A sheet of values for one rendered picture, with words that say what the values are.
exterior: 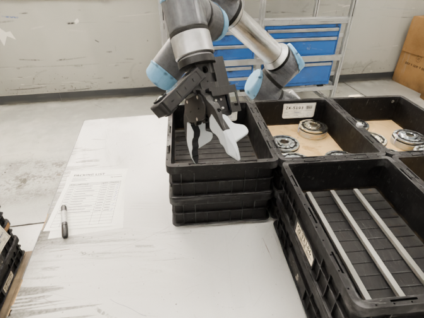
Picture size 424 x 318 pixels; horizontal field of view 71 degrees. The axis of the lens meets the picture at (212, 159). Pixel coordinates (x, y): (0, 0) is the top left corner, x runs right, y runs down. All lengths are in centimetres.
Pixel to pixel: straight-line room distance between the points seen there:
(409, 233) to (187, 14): 69
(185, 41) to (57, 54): 324
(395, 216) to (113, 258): 74
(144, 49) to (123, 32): 27
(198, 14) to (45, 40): 323
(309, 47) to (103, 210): 250
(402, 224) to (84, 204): 92
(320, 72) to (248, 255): 257
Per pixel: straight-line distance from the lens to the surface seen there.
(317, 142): 111
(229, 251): 86
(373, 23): 443
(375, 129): 130
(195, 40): 56
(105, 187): 111
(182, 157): 98
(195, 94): 55
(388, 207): 92
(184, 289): 79
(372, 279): 73
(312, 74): 317
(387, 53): 470
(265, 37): 119
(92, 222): 100
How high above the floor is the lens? 137
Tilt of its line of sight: 34 degrees down
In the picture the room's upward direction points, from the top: straight up
